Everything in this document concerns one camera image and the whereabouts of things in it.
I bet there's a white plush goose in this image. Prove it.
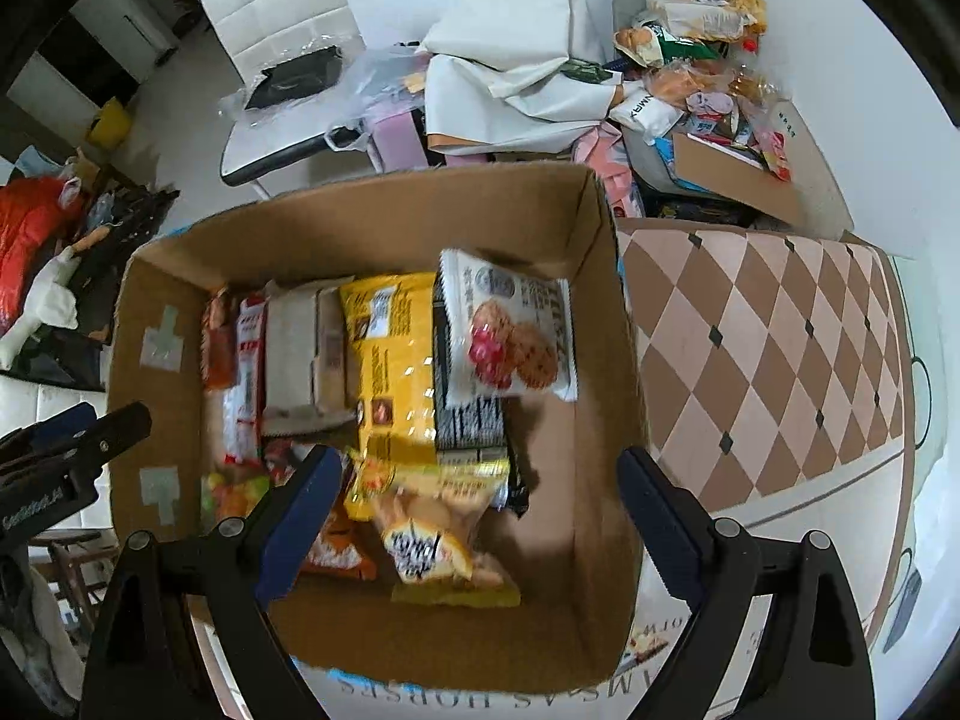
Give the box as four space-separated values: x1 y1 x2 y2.
0 242 100 370

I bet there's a clear plastic bag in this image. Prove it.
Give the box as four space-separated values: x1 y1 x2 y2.
217 43 437 151

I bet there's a long red white packet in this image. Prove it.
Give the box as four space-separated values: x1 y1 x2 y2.
223 292 269 467

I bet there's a black bag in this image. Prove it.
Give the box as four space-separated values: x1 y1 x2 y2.
243 44 344 111

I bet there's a yellow bag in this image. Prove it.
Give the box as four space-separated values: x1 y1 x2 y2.
85 96 134 149

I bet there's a red plastic bag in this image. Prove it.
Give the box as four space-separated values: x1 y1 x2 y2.
0 177 85 317

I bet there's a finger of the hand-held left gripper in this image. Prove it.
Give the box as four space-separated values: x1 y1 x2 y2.
0 403 97 460
45 401 153 482

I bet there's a wooden stool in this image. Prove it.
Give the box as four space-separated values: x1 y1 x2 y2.
34 529 122 620

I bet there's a white cookie packet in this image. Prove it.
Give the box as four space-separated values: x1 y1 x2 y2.
435 248 579 403

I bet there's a colourful candy packet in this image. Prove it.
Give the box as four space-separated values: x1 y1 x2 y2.
197 463 272 535

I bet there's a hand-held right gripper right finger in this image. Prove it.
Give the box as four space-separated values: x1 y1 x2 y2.
616 446 878 720

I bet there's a pile of snack packets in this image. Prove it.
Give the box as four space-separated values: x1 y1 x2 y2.
609 0 797 182

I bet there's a black sofa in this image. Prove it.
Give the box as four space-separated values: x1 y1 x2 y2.
45 186 182 391

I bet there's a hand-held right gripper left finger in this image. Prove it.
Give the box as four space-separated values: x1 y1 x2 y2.
79 444 346 720

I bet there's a white padded chair black trim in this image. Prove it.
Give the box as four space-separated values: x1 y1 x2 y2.
197 0 425 190
0 371 113 541

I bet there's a yellow cracker packet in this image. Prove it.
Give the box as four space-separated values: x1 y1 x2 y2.
352 456 523 610

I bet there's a pink box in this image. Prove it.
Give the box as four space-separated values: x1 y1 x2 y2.
366 106 430 171

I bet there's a cardboard box blue print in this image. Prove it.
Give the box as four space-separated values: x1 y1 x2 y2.
101 163 650 695

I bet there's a large yellow black packet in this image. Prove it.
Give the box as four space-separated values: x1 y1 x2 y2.
336 272 530 520

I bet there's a white tote bag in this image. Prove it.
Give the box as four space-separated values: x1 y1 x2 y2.
416 0 625 160

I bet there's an orange panda snack packet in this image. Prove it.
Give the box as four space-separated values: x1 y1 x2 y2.
298 491 380 583

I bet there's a small brown cardboard box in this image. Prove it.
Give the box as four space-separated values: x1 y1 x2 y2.
670 132 805 224

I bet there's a checked tablecloth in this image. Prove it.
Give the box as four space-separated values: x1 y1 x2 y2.
613 223 927 720

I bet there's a white carton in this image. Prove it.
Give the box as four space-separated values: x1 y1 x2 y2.
260 279 359 437

